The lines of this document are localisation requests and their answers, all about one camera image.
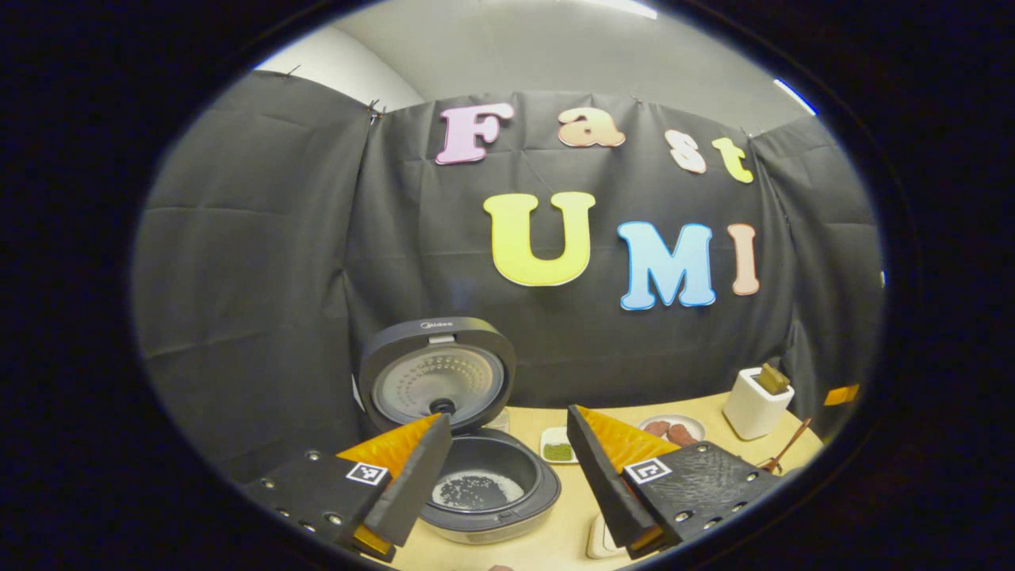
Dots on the red meat piece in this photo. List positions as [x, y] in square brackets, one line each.
[682, 435]
[656, 429]

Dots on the round white plate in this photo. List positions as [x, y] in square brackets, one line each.
[683, 420]

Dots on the dark grey rice cooker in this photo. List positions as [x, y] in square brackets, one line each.
[436, 381]

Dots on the flat wooden spatula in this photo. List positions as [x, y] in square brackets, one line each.
[773, 379]

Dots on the ceiling light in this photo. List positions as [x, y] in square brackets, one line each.
[794, 96]
[618, 6]

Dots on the clear glass container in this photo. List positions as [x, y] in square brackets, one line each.
[603, 541]

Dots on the white rice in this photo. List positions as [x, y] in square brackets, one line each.
[507, 493]

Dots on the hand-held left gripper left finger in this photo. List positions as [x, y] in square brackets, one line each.
[416, 492]

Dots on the white divided bean dish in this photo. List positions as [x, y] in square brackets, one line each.
[557, 450]

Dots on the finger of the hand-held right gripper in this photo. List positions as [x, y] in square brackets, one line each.
[842, 395]

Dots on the black backdrop cloth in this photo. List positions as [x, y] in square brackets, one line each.
[262, 277]

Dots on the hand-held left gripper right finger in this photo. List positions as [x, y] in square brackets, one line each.
[607, 492]

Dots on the white utensil holder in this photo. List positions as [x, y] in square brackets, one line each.
[749, 412]

